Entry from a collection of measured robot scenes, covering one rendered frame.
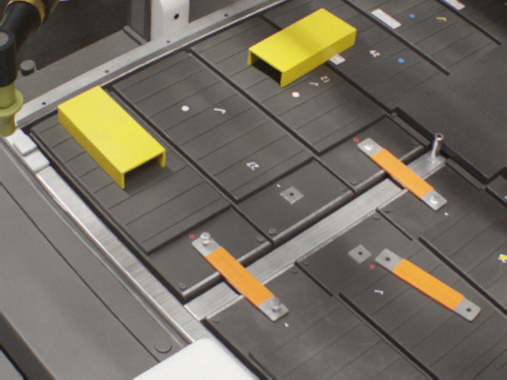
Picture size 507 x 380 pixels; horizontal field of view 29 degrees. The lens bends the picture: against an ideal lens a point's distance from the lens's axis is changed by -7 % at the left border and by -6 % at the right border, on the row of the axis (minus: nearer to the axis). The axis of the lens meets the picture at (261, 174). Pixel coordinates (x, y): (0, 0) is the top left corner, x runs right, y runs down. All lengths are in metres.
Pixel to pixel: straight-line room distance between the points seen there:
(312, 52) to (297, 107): 0.09
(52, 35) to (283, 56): 0.91
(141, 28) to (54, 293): 0.75
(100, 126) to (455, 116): 0.50
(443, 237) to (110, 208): 0.43
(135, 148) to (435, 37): 0.55
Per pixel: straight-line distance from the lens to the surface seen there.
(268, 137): 1.41
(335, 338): 1.20
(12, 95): 0.93
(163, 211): 1.31
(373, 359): 1.19
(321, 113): 1.45
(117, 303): 1.08
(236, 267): 1.26
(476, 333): 1.24
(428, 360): 1.20
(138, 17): 1.74
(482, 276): 1.30
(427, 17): 1.68
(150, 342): 1.05
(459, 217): 1.35
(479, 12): 1.73
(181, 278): 1.25
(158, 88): 1.48
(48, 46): 2.31
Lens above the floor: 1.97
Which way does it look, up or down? 45 degrees down
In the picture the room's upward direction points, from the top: 6 degrees clockwise
